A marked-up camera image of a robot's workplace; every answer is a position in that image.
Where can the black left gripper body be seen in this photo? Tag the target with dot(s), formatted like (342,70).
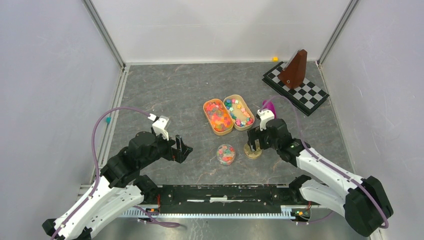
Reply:
(163,148)

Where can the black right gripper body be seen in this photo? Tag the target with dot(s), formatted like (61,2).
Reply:
(265,142)

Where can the gold tin of star candies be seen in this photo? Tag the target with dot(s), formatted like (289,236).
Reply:
(242,117)

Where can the gold round jar lid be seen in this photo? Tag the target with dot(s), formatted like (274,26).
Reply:
(252,154)

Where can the magenta plastic scoop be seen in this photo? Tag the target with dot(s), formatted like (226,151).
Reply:
(270,106)

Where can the clear plastic round jar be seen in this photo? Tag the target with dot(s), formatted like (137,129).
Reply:
(225,154)

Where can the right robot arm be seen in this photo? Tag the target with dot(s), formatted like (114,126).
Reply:
(363,202)

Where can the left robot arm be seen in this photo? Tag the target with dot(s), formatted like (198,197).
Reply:
(118,187)

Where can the gold tin of gummy candies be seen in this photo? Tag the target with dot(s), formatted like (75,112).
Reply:
(218,117)

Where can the black white chessboard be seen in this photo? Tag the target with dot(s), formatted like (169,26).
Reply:
(308,97)

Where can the brown wooden metronome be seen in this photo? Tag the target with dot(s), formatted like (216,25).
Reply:
(293,73)

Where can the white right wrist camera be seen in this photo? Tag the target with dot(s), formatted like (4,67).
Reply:
(264,115)

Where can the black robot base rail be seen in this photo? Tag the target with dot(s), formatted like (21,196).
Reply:
(224,199)

